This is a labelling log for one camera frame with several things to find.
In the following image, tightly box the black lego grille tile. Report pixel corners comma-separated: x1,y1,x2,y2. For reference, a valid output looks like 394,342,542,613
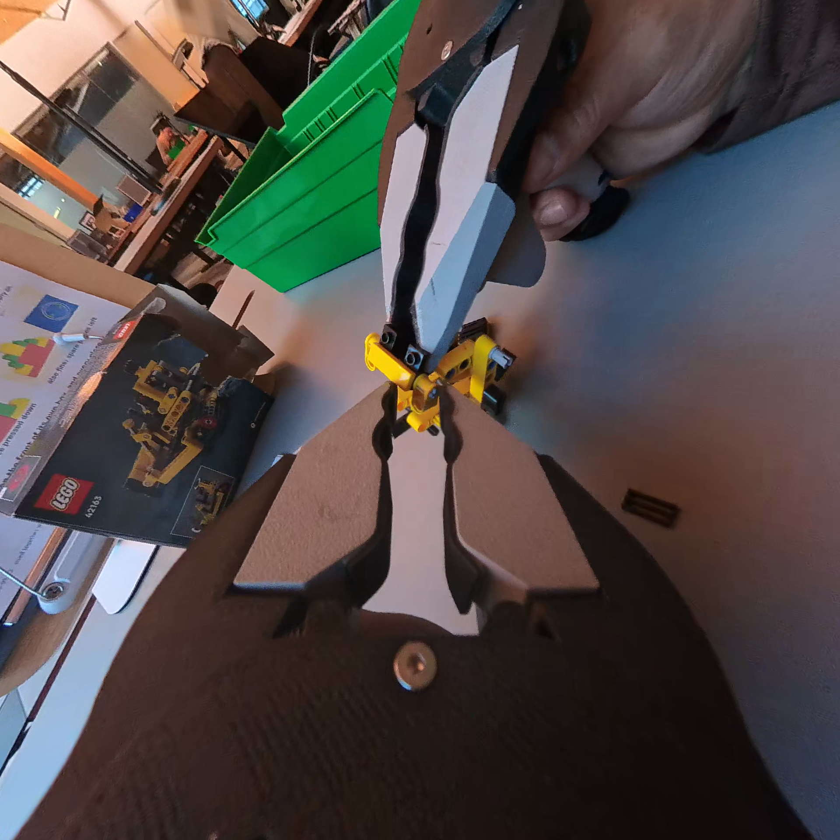
622,489,680,528

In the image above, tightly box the Lego instruction booklet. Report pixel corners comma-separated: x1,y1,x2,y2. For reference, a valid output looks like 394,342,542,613
92,538,158,614

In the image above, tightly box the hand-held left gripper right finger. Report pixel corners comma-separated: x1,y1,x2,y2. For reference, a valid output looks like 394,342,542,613
440,387,601,616

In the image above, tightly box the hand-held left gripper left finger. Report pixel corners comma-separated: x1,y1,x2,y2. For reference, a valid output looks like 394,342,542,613
234,384,399,609

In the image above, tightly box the person's right forearm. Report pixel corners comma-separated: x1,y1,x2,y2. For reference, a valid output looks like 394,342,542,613
709,0,840,153

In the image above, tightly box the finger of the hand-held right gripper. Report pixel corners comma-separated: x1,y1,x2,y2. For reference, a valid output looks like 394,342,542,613
378,121,435,329
413,42,521,360

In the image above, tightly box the yellow lego vehicle model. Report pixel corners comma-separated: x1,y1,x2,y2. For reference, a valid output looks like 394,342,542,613
364,318,517,437

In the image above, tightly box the printed instruction sheet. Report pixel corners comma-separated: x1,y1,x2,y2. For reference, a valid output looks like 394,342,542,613
0,259,132,519

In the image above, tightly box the white tipped wire holder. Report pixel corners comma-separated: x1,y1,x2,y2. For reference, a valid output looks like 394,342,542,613
0,567,70,614

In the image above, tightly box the person's right hand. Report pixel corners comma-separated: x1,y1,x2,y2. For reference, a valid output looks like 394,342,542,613
527,0,775,242

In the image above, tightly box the dark brown chair back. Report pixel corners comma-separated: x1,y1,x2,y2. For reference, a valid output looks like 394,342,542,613
174,36,309,147

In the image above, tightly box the dark lego set box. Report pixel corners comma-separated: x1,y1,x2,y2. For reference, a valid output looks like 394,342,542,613
0,285,275,549

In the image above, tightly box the green plastic bin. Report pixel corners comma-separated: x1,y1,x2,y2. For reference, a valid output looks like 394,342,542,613
195,88,398,293
266,0,421,165

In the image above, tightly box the long wooden desk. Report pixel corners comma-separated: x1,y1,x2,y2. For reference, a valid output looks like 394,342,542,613
115,134,227,273

